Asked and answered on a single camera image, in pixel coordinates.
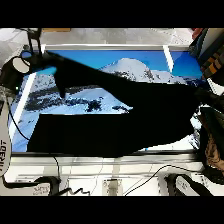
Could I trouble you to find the black trousers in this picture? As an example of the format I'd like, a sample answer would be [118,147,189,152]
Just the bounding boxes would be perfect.
[26,50,216,158]

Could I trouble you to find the heap of clothes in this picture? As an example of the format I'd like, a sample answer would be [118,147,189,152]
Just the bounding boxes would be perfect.
[187,27,224,90]

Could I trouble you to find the black cable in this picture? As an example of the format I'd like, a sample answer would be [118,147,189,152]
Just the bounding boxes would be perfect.
[124,164,203,197]
[4,98,64,188]

